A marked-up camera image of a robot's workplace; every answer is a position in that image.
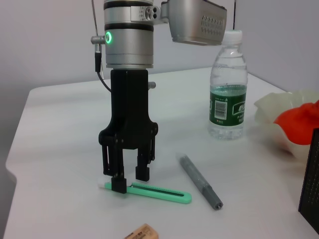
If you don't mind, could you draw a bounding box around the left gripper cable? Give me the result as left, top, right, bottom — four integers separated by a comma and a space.
90, 34, 113, 93

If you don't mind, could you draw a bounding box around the black mesh pen holder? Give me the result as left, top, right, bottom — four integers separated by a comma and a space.
298, 128, 319, 236

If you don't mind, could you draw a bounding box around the clear plastic water bottle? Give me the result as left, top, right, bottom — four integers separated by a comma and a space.
207, 29, 249, 140

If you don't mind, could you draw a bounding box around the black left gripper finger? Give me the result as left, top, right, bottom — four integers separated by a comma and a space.
101, 137, 127, 195

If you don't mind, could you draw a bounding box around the grey marker pen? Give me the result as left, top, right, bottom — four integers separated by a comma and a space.
176, 152, 224, 211

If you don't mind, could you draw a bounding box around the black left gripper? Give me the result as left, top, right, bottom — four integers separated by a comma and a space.
98, 69, 159, 181

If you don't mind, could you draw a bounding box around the green glass fruit plate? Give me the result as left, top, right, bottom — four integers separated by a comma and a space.
254, 89, 319, 162

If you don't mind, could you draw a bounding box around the green utility knife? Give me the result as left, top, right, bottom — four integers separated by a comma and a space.
96, 178, 192, 205

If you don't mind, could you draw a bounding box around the red-orange fruit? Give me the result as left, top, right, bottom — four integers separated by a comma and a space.
273, 99, 319, 145

